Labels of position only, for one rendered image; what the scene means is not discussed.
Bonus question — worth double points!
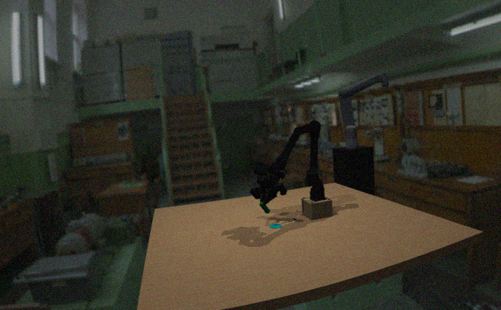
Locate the green rectangular post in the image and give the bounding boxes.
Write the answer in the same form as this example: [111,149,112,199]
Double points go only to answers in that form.
[259,201,270,214]

